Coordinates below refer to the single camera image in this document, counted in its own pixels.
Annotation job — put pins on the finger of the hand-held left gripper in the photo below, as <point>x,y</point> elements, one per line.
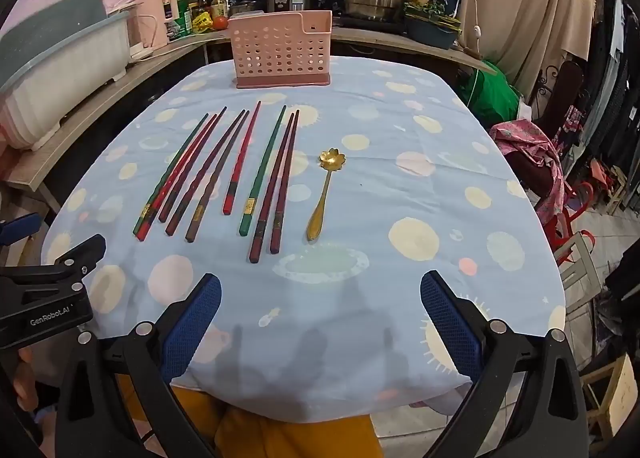
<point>82,250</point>
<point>20,229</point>

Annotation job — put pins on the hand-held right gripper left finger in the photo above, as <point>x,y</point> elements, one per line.
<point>192,323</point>

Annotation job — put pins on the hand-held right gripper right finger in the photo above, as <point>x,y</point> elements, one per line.
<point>447,320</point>

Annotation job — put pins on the green chopstick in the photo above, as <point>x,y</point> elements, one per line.
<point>171,172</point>
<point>264,172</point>

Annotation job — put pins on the maroon chopstick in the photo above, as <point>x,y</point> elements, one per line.
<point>193,164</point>
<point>286,182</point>
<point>272,187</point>

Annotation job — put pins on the pink perforated utensil holder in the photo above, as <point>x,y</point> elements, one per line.
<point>280,53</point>

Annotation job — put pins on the person's left hand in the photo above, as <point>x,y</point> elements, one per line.
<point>22,380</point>

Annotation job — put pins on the wood grain side shelf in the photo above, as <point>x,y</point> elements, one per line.
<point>90,118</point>

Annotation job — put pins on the yellow pants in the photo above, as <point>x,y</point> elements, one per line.
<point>280,430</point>

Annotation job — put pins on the white stool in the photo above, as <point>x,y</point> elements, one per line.
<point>580,268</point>

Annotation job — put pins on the brown chopstick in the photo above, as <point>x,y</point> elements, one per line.
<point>206,172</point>
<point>218,177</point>

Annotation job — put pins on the white dish box blue lid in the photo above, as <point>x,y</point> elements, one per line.
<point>60,83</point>

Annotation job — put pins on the red plastic stool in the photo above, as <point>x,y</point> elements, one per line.
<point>575,208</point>

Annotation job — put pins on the light blue dotted tablecloth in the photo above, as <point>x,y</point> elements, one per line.
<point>375,163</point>

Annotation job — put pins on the wooden crate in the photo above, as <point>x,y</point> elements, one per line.
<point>620,388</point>

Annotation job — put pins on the pink patterned cloth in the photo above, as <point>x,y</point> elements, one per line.
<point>530,148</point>

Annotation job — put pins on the gold flower spoon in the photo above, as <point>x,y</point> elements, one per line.
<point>332,158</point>

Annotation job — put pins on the green plastic bag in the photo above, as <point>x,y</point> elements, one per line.
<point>492,93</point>

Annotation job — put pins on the pink electric kettle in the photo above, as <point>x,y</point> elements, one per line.
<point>155,21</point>

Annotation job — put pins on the yellow snack packet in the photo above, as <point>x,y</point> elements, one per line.
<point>200,22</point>

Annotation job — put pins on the red tomato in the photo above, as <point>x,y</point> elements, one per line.
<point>220,22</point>

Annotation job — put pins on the yellow pump bottle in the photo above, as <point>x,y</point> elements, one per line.
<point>218,2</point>

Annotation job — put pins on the blue basin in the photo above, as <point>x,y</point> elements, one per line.
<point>430,36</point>

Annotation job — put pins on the grey kitchen counter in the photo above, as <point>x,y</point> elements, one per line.
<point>385,41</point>

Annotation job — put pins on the hanging dark clothes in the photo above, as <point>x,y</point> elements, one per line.
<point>615,78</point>

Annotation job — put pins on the small lidded steel pot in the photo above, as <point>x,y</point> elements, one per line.
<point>245,5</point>

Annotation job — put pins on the black induction cooker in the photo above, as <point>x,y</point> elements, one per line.
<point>360,23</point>

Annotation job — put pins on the green leafy vegetables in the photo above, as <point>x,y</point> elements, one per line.
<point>435,11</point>

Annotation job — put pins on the beige hanging cloth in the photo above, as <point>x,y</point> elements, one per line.
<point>525,3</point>

